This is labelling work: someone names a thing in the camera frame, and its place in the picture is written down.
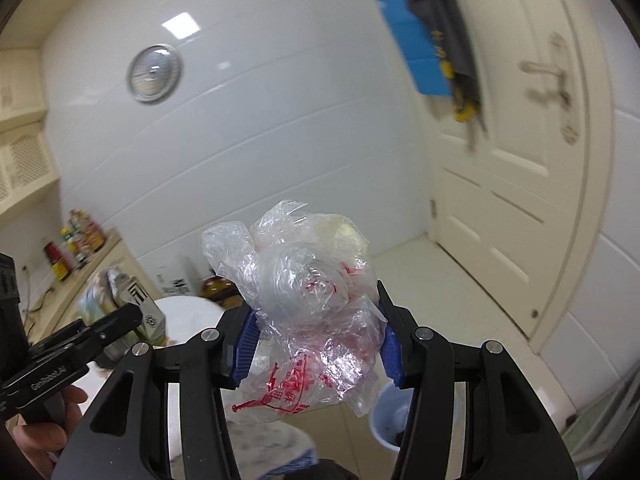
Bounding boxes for white printed sack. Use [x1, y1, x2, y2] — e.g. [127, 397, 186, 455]
[156, 259, 195, 297]

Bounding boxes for cream panelled door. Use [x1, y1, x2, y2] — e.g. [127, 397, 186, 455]
[429, 0, 603, 357]

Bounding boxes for red-labelled oil bottle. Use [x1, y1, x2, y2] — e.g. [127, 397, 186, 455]
[86, 215, 107, 253]
[69, 210, 93, 255]

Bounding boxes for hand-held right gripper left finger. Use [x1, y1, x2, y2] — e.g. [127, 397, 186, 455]
[50, 305, 258, 480]

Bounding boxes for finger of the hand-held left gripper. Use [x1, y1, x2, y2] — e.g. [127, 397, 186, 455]
[27, 304, 145, 367]

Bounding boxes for pale crumpled packet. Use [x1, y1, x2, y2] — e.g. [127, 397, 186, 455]
[76, 269, 121, 333]

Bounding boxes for white and blue cloth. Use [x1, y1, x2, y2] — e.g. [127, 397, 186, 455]
[224, 419, 321, 480]

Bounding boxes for cream base cabinet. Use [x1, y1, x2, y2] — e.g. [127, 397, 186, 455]
[19, 227, 163, 346]

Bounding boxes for white printed carton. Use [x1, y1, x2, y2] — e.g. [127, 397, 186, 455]
[111, 271, 167, 347]

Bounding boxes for clear red-printed plastic bag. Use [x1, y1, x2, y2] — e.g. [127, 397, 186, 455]
[201, 200, 388, 418]

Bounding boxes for round metal wall vent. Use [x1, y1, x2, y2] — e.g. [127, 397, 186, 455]
[126, 44, 184, 104]

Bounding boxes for dark red tote bag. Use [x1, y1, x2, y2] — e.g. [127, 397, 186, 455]
[200, 276, 237, 302]

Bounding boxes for grey hanging garment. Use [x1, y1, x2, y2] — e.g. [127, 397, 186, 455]
[397, 0, 490, 152]

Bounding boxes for cream lattice wall cabinet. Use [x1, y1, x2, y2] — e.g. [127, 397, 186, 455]
[0, 46, 62, 217]

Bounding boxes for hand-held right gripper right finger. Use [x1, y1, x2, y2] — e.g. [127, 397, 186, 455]
[376, 280, 586, 480]

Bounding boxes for yellow-capped bottle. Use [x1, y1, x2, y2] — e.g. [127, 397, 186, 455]
[60, 226, 82, 267]

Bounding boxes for dark red-labelled sauce bottle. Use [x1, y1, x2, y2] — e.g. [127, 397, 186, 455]
[43, 240, 71, 282]

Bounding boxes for white plastic waste bin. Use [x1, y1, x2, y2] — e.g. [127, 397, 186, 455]
[369, 380, 417, 453]

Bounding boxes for brass door handle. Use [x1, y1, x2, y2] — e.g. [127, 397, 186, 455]
[519, 31, 582, 147]

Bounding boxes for person's left hand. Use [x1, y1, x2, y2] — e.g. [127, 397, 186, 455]
[12, 384, 90, 468]

